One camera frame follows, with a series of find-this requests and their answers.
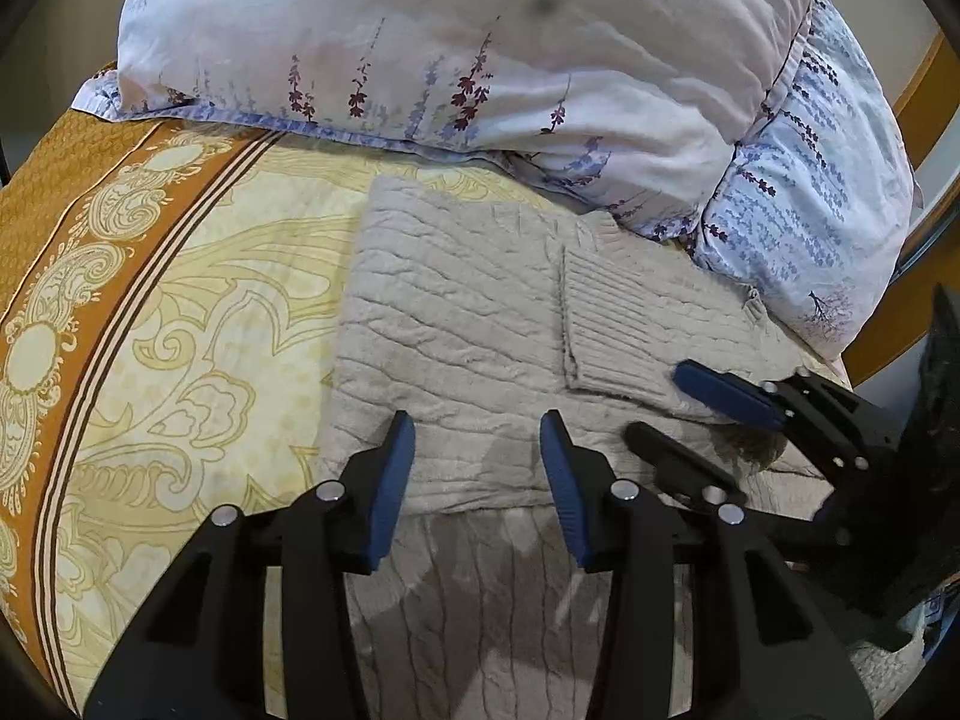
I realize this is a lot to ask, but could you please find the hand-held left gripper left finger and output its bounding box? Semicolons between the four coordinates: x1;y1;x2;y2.
82;411;417;720

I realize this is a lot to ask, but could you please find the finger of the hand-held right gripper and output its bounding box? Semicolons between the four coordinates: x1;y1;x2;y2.
673;360;899;475
625;422;749;509

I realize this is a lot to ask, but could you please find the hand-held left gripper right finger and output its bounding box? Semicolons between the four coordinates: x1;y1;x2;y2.
538;409;875;720

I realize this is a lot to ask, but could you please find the beige cable-knit sweater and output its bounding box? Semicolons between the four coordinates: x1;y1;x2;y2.
319;176;826;720

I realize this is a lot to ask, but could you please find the blue floral pillow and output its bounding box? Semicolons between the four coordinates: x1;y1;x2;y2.
540;0;920;361

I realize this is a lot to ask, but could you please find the yellow patterned bed sheet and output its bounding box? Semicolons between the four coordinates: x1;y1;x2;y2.
0;64;856;720

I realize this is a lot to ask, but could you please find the wooden headboard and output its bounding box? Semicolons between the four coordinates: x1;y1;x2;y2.
847;30;960;391

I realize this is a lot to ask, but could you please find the white floral pillow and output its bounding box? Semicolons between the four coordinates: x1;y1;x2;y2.
71;0;818;241

